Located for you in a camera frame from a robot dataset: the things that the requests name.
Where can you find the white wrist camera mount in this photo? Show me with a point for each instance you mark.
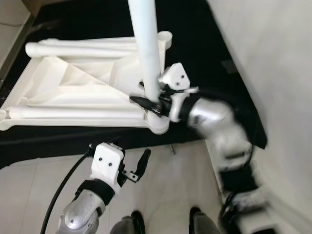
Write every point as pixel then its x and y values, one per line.
pixel 105 163
pixel 175 75

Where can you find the black table cloth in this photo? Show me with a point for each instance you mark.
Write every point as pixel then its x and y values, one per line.
pixel 209 39

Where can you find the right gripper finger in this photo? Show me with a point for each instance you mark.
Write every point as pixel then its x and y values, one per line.
pixel 144 102

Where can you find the white plastic table top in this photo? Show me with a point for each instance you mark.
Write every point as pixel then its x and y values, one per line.
pixel 73 87

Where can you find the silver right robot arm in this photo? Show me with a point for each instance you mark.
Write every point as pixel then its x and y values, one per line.
pixel 214 119

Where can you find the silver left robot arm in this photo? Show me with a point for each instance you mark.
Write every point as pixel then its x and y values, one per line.
pixel 78 214

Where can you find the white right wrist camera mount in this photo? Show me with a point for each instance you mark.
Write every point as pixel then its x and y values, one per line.
pixel 175 75

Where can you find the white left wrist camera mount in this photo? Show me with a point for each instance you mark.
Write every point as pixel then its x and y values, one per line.
pixel 105 163

